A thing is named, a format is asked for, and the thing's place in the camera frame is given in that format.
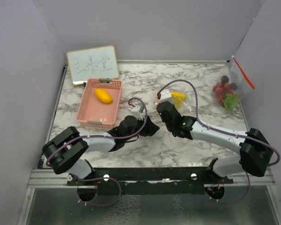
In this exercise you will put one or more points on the pink plastic basket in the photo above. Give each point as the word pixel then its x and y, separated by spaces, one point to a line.
pixel 100 102

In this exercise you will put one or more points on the zip bag with yellow fruit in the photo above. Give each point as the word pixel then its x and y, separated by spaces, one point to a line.
pixel 186 106

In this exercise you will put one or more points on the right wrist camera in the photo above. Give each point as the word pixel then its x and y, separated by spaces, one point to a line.
pixel 163 96

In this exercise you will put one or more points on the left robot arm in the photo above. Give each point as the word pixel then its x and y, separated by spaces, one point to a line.
pixel 64 151

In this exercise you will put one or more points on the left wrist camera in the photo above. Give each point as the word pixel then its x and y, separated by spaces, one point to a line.
pixel 136 111

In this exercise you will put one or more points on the fake green grapes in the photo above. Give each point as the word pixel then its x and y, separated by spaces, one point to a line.
pixel 230 102

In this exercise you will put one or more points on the fake yellow mango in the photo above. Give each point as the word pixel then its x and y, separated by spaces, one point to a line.
pixel 103 96

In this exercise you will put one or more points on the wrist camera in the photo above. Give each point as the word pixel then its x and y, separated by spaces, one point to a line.
pixel 163 96
pixel 136 111

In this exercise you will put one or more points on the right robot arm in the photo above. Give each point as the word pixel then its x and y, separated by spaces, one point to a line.
pixel 251 157

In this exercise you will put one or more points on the zip bag with red fruit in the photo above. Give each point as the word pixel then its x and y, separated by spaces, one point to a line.
pixel 236 75

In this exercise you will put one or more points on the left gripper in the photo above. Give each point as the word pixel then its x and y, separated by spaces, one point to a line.
pixel 150 128

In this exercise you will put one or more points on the aluminium frame rail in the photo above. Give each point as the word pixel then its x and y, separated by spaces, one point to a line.
pixel 46 178

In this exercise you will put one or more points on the fake red strawberries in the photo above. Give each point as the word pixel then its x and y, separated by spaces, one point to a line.
pixel 221 89

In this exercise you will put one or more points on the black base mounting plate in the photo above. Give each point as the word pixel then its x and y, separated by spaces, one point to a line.
pixel 150 181

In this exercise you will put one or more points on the small whiteboard with writing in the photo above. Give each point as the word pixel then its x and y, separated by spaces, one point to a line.
pixel 100 62

